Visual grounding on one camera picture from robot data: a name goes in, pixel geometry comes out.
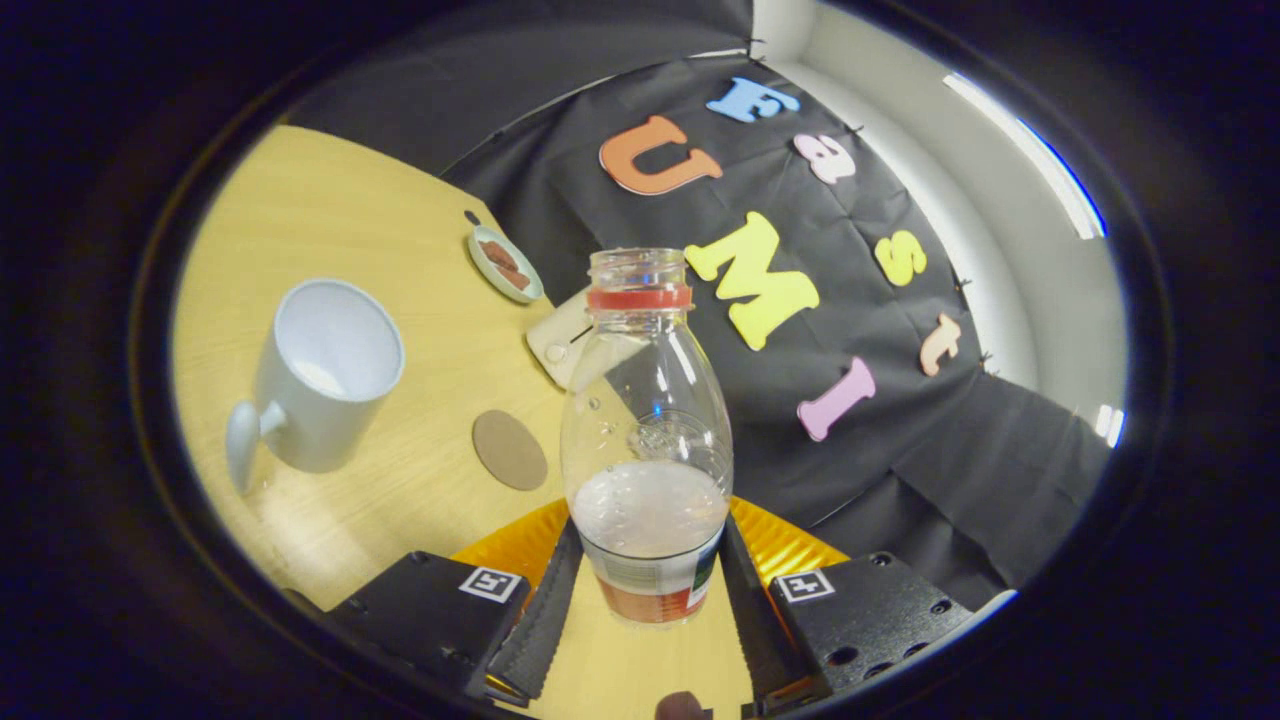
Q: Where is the white cup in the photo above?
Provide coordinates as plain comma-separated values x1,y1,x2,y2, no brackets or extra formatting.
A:
225,277,407,497

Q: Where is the round plate with brown food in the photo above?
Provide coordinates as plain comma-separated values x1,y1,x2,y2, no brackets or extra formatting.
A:
467,224,547,305

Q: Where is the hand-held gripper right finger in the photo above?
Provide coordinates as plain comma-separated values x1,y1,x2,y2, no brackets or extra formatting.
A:
718,496,1017,713

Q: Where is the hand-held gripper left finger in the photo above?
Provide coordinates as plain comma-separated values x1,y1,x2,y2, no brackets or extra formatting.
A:
330,498,584,703

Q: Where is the white toaster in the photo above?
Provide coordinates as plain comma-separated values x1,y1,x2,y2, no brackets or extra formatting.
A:
526,287,603,392

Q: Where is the clear plastic juice bottle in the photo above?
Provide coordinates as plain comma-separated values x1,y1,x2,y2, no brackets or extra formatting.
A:
559,247,735,629

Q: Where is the round brown coaster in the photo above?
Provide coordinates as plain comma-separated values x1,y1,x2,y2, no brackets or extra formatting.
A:
472,409,550,493

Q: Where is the wooden table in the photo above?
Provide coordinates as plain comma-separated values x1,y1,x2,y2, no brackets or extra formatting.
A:
170,124,753,720

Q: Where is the long ceiling light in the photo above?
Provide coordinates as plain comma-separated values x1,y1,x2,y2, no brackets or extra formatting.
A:
943,71,1108,242

